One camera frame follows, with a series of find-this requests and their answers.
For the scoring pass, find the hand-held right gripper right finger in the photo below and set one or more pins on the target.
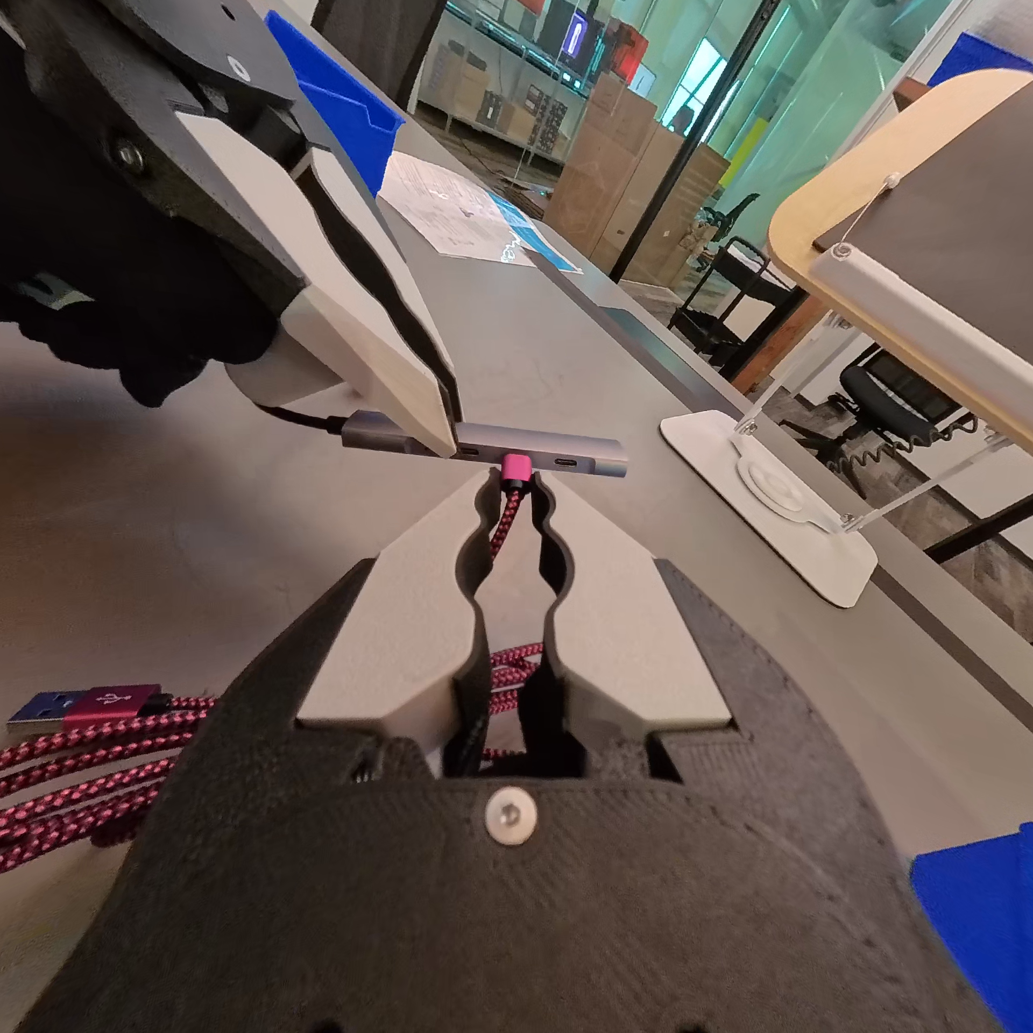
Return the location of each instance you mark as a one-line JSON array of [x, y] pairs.
[[637, 637]]

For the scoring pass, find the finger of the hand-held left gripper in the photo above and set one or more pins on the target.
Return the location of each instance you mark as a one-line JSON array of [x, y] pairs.
[[379, 242], [323, 307]]

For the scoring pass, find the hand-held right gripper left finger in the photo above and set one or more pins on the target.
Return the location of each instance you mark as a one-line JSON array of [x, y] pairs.
[[395, 637]]

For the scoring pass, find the blue bin with marker label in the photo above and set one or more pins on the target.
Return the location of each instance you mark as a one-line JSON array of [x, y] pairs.
[[339, 105]]

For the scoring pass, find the grey usb hub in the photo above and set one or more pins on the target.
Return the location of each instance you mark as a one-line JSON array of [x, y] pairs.
[[581, 448]]

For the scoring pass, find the person's left hand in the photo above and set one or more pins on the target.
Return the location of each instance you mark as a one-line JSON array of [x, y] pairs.
[[161, 323]]

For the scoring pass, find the white printed paper sheet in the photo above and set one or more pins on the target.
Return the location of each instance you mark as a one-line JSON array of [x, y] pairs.
[[440, 210]]

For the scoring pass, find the blue and white leaflet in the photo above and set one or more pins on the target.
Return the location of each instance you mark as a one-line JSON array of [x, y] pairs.
[[529, 234]]

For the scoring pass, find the storage shelf with boxes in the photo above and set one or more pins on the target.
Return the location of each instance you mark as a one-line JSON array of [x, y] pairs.
[[500, 97]]

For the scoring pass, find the white base acrylic leg stand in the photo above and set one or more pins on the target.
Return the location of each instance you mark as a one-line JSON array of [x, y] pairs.
[[775, 500]]

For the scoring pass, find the large cardboard box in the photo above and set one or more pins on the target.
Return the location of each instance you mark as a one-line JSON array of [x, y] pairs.
[[597, 161], [686, 210]]

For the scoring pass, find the black utility cart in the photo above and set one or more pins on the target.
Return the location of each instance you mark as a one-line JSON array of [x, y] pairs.
[[710, 323]]

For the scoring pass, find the black pillar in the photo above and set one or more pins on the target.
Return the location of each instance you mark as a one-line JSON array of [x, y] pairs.
[[694, 137]]

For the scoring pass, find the black office chair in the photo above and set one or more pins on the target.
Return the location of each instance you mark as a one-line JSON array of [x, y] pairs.
[[888, 395]]

